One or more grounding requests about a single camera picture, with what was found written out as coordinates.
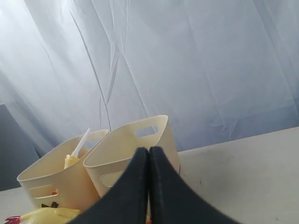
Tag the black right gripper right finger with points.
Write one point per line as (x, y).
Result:
(172, 201)

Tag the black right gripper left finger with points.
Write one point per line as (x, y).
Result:
(127, 201)

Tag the severed rubber chicken head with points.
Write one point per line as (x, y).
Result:
(72, 158)

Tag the cream bin marked O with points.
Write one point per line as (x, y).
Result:
(111, 156)

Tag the cream bin marked X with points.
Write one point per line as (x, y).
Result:
(75, 187)

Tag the whole rubber chicken near bins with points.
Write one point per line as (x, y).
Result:
(46, 215)

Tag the white backdrop curtain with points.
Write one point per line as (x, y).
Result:
(220, 70)

